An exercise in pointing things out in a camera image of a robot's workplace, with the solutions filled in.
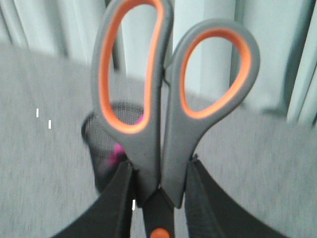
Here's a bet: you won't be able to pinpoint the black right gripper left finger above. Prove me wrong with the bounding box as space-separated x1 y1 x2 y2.
54 162 134 238

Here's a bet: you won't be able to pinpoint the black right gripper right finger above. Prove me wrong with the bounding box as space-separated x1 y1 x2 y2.
185 155 284 238

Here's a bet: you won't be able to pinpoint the pink highlighter pen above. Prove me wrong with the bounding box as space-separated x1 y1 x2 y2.
100 111 143 170

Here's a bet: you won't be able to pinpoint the grey orange scissors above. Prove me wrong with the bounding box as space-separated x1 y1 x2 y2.
91 0 260 238

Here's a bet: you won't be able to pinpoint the black mesh pen cup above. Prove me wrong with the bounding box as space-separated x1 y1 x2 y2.
81 102 143 193

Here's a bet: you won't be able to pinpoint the grey curtain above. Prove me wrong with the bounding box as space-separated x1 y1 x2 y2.
0 0 317 128

